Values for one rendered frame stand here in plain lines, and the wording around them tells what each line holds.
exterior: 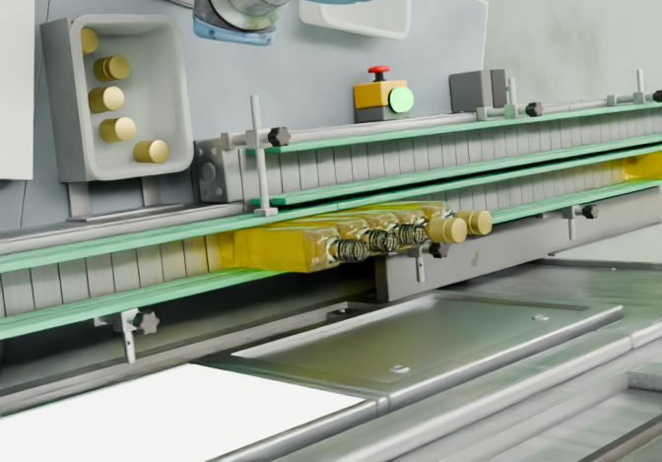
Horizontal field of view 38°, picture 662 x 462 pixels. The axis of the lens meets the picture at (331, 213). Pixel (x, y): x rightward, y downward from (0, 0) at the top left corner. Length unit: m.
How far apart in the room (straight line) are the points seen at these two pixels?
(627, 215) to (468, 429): 1.34
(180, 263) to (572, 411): 0.58
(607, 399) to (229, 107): 0.78
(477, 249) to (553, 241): 0.25
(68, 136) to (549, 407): 0.73
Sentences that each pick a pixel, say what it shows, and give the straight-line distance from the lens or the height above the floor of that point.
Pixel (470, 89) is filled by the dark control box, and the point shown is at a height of 0.81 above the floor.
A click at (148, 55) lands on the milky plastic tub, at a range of 1.47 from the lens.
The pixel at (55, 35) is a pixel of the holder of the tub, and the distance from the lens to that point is 1.38.
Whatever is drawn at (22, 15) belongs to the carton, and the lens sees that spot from 1.34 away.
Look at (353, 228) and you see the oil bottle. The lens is 1.28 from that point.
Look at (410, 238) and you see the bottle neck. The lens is 1.29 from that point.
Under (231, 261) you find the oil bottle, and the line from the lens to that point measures 1.37.
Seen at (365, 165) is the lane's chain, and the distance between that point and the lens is 1.60.
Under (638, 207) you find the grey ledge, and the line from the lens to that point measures 2.31.
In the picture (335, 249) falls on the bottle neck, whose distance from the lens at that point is 1.23.
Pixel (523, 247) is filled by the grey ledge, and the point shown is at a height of 0.88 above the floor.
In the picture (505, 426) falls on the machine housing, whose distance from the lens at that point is 0.99.
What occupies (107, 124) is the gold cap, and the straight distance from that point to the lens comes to 1.40.
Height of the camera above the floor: 2.00
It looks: 47 degrees down
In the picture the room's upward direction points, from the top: 90 degrees clockwise
